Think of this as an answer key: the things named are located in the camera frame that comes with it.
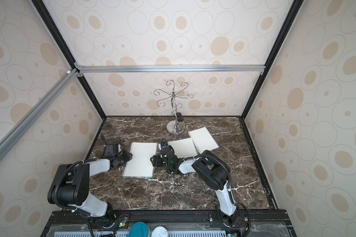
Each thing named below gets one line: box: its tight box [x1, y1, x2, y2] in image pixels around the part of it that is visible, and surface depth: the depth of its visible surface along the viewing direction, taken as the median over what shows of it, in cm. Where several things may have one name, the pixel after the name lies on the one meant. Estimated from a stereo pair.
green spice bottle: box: [177, 116, 185, 132], surface depth 106 cm
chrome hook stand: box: [153, 79, 195, 134], surface depth 92 cm
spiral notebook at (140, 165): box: [122, 142, 158, 179], surface depth 99 cm
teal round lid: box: [125, 221, 150, 237], surface depth 66 cm
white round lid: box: [151, 226, 169, 237], surface depth 67 cm
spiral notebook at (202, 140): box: [187, 126, 220, 156], surface depth 108 cm
